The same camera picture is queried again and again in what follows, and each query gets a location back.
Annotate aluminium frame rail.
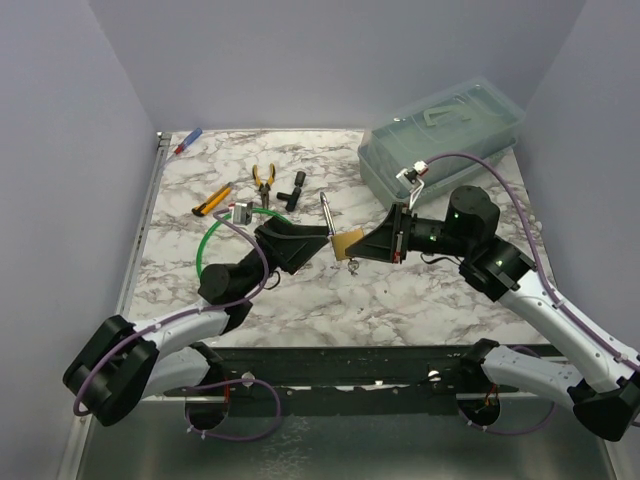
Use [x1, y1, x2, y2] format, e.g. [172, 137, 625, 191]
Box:
[74, 132, 169, 401]

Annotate green cable lock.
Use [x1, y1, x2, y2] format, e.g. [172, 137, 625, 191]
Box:
[195, 207, 280, 278]

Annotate blue red screwdriver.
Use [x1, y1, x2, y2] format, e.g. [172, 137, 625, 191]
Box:
[173, 128, 203, 155]

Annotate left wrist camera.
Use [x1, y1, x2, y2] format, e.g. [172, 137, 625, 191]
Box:
[230, 201, 254, 226]

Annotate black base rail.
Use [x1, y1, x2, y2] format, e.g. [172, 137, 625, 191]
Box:
[99, 342, 581, 419]

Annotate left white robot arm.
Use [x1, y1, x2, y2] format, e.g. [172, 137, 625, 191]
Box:
[63, 217, 329, 426]

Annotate purple cable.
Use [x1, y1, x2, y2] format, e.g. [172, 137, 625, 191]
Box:
[424, 152, 640, 371]
[73, 209, 271, 417]

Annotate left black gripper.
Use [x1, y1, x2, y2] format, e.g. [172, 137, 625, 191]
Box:
[239, 216, 331, 298]

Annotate translucent green plastic toolbox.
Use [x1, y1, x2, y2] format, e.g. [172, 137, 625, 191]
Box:
[358, 77, 525, 209]

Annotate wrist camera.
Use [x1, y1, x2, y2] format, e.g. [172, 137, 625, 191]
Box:
[395, 160, 429, 211]
[230, 201, 254, 226]

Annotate yellow handled pliers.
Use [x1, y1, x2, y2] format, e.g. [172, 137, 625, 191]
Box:
[252, 163, 276, 209]

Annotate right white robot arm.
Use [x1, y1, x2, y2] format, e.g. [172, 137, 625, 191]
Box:
[346, 186, 639, 442]

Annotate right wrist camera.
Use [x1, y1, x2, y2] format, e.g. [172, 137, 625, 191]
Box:
[395, 160, 429, 211]

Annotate yellow utility knife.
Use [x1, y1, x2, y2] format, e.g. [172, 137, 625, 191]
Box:
[191, 182, 233, 217]

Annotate black T-shaped tool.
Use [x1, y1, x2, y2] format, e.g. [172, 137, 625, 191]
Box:
[276, 171, 306, 212]

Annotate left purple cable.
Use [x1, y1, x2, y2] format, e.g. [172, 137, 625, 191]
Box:
[73, 209, 271, 417]

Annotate silver padlock keys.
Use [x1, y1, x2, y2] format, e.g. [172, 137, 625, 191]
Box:
[347, 258, 359, 276]

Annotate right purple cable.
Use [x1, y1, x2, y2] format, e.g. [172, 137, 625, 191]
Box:
[424, 152, 640, 371]

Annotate brass padlock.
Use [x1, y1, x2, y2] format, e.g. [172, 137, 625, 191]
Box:
[319, 192, 364, 261]

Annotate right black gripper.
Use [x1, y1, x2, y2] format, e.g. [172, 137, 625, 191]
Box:
[347, 202, 472, 263]

